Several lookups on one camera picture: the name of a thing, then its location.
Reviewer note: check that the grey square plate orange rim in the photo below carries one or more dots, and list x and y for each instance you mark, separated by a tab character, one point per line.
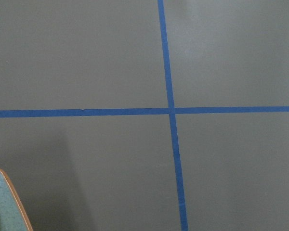
13	216

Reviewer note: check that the brown paper table cover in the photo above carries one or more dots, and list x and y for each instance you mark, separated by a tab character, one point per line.
147	115

